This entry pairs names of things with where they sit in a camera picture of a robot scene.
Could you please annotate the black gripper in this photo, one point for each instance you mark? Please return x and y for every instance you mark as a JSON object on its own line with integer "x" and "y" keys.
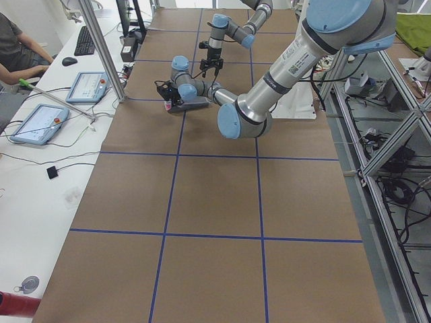
{"x": 213, "y": 54}
{"x": 174, "y": 99}

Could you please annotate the pink towel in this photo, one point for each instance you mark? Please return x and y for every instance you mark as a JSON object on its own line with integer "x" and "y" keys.
{"x": 197, "y": 103}

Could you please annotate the person's forearm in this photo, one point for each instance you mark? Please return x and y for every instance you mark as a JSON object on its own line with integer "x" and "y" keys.
{"x": 11, "y": 78}

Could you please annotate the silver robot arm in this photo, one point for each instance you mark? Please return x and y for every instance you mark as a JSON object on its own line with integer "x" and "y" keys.
{"x": 223, "y": 25}
{"x": 356, "y": 27}

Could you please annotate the black box with label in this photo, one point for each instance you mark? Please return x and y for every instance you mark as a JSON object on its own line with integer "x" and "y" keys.
{"x": 129, "y": 49}

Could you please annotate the upper teach pendant tablet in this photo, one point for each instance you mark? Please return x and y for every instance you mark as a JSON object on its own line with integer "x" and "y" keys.
{"x": 88, "y": 88}

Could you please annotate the teach pendant tablet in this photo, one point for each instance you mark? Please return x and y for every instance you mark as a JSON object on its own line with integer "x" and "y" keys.
{"x": 40, "y": 125}
{"x": 88, "y": 88}

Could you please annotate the black keyboard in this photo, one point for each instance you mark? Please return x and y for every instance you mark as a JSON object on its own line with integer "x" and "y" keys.
{"x": 85, "y": 45}

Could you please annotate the black computer mouse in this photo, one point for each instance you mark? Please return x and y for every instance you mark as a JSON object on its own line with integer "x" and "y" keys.
{"x": 67, "y": 61}

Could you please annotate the lower teach pendant tablet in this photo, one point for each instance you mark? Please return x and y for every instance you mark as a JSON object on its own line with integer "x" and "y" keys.
{"x": 40, "y": 125}

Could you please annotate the small black square pad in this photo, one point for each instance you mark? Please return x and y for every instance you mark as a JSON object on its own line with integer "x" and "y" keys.
{"x": 52, "y": 172}

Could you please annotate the green cloth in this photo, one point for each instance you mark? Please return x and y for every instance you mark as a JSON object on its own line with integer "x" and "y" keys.
{"x": 414, "y": 30}

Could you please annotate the round metal disc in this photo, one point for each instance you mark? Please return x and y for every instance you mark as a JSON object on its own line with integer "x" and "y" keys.
{"x": 28, "y": 285}

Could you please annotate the red cylinder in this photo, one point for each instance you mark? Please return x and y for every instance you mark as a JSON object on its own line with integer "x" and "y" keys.
{"x": 18, "y": 305}

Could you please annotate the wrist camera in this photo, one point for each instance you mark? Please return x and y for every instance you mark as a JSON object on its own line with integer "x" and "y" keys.
{"x": 165, "y": 90}

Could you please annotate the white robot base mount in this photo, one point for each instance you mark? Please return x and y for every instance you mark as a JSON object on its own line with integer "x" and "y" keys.
{"x": 296, "y": 104}

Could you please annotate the aluminium frame post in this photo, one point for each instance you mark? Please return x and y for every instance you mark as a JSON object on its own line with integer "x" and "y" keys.
{"x": 101, "y": 47}

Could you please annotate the metal rod with green handle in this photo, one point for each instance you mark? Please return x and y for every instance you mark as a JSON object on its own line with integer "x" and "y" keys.
{"x": 25, "y": 83}

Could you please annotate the aluminium side frame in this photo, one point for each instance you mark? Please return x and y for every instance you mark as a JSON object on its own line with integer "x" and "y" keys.
{"x": 380, "y": 112}

